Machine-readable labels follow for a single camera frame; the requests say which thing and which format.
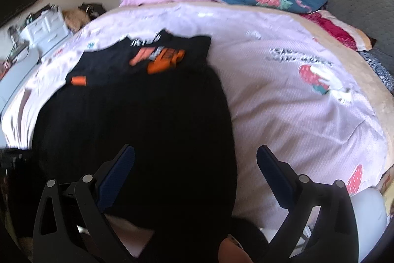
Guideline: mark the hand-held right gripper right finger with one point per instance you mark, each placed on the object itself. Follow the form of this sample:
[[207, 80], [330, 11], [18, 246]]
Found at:
[[272, 172]]

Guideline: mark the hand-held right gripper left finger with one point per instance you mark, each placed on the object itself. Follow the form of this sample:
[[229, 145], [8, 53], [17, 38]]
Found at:
[[118, 172]]

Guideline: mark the black sweater with orange patches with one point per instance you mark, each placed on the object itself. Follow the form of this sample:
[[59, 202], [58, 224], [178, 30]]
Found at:
[[138, 127]]

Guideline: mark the white desk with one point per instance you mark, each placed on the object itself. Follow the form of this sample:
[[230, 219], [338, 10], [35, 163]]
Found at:
[[15, 78]]

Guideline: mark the white round object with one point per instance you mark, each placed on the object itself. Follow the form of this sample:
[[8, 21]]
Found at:
[[369, 220]]

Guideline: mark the white plastic drawer unit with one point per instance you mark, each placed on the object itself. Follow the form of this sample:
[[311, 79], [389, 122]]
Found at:
[[46, 30]]

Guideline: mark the blue patterned pillow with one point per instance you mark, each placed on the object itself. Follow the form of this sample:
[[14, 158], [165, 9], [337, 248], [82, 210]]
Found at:
[[380, 69]]

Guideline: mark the tan crumpled cloth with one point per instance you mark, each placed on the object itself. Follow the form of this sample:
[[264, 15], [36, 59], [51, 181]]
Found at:
[[75, 19]]

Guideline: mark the red and beige pillow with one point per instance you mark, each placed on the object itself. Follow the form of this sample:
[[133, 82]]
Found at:
[[335, 28]]

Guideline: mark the black bag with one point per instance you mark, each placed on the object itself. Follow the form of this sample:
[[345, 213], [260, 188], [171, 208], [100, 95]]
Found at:
[[92, 10]]

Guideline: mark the grey padded headboard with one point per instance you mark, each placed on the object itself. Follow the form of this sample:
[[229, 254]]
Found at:
[[354, 1]]

